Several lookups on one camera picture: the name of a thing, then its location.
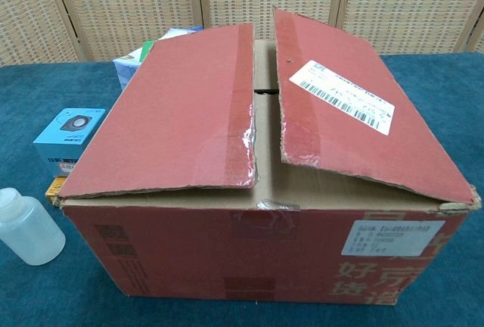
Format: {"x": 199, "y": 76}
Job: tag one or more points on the red cardboard shipping box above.
{"x": 211, "y": 251}

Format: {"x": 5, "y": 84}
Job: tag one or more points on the light blue speaker box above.
{"x": 62, "y": 141}

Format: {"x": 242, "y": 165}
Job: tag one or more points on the small yellow brown box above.
{"x": 52, "y": 190}

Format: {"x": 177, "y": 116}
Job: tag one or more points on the green printed packet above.
{"x": 145, "y": 52}

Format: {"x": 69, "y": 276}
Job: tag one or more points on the white blue carton pack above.
{"x": 126, "y": 71}

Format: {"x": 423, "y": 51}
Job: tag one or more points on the woven wooden folding screen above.
{"x": 132, "y": 5}

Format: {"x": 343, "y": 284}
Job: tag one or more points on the translucent white plastic bottle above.
{"x": 30, "y": 232}

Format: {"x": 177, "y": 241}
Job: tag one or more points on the blue carpet table cover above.
{"x": 45, "y": 296}

